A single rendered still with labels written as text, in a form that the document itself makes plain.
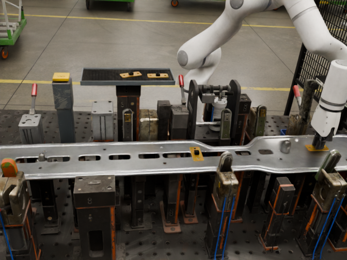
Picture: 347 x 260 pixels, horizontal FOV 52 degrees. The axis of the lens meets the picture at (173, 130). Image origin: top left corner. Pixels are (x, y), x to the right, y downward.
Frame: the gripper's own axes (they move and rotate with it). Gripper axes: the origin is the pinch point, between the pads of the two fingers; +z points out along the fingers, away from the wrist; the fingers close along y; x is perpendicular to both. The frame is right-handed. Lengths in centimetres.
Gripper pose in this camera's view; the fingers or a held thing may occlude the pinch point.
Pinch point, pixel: (318, 142)
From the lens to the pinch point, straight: 145.2
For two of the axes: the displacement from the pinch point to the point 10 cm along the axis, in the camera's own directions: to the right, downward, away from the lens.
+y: 1.5, 5.3, -8.4
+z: -0.6, 8.5, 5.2
